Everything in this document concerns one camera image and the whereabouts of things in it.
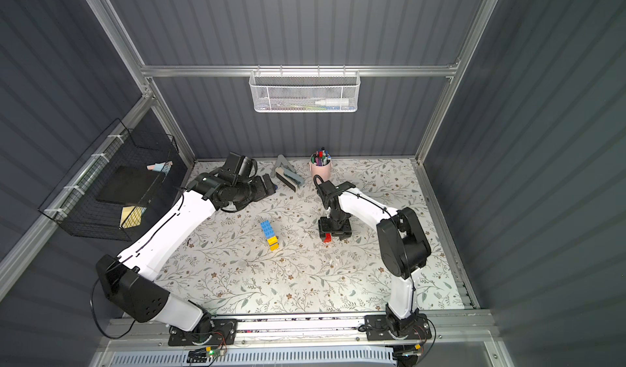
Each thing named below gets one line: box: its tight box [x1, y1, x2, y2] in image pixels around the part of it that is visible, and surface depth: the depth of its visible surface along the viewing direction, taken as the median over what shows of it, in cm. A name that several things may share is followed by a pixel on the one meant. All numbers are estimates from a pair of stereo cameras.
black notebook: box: [96, 165, 164, 205], surface depth 77 cm
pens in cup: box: [310, 146, 332, 167], surface depth 107 cm
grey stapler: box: [270, 154, 306, 193], surface depth 113 cm
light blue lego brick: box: [260, 220, 275, 239], surface depth 86 cm
